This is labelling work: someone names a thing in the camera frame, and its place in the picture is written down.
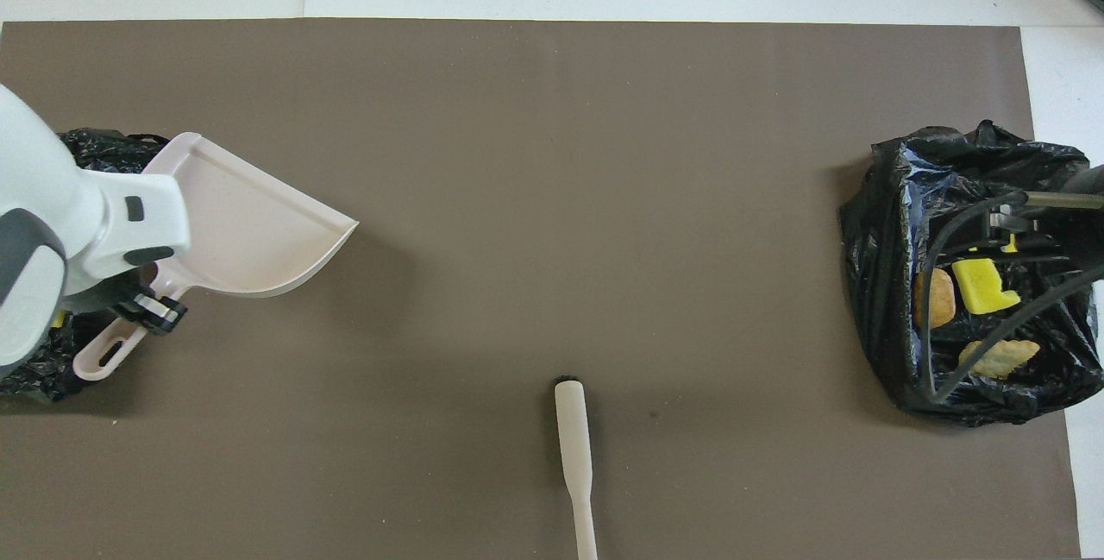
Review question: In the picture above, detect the yellow sponge piece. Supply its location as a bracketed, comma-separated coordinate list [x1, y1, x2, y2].
[950, 257, 1023, 316]

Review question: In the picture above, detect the ridged beige cracker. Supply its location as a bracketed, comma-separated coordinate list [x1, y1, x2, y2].
[958, 337, 1043, 381]

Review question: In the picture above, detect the black bin bag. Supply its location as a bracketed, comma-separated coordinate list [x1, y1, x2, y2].
[0, 128, 171, 402]
[839, 119, 1104, 428]

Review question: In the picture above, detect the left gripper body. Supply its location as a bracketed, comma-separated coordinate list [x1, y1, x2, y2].
[105, 274, 188, 337]

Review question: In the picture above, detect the pink plastic dustpan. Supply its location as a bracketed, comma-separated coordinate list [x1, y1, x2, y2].
[72, 132, 360, 382]

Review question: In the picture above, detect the brown round bread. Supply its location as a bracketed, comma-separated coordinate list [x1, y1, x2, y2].
[913, 267, 957, 329]

